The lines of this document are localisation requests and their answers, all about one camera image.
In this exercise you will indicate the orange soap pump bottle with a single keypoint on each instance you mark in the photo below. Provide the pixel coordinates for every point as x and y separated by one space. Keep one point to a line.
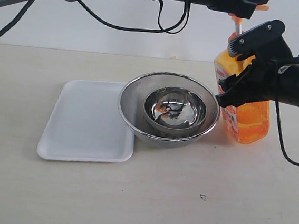
249 122

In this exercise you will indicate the large steel mesh colander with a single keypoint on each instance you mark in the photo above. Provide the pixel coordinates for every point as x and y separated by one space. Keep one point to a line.
131 101

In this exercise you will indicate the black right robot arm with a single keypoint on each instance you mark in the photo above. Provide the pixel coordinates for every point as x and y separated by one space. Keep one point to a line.
273 74

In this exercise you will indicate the small shiny steel bowl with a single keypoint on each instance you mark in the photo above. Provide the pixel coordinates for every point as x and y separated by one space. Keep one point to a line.
174 108

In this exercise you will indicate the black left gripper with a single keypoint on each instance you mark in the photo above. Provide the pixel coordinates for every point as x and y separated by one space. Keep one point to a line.
240 8

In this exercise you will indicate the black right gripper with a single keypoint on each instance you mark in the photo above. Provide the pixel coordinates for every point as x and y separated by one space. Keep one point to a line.
275 79

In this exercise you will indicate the white rectangular plastic tray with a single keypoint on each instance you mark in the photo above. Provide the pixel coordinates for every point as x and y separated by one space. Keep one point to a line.
85 125

